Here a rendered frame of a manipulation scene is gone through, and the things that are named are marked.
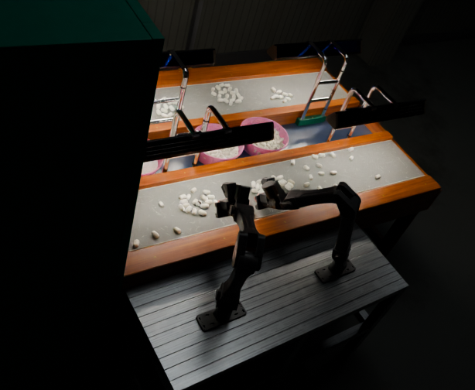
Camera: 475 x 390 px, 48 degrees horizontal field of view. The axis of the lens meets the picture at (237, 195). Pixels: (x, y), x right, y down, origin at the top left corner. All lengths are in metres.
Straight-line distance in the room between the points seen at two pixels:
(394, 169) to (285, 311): 1.17
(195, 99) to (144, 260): 1.15
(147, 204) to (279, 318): 0.73
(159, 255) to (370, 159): 1.40
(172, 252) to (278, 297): 0.48
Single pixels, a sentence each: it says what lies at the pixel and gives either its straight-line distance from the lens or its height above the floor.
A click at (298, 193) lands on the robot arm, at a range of 2.23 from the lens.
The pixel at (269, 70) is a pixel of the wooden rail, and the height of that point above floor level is 0.76.
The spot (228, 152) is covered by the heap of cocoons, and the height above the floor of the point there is 0.74.
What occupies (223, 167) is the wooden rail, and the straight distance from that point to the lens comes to 2.53.
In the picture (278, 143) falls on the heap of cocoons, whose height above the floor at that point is 0.74.
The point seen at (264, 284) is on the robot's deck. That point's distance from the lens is 2.27.
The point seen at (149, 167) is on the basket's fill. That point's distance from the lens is 2.49.
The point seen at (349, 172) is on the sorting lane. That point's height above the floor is 0.74.
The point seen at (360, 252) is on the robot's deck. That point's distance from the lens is 2.58.
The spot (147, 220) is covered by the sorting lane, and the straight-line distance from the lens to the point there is 2.26.
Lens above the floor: 2.44
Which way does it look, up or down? 44 degrees down
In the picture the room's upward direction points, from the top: 20 degrees clockwise
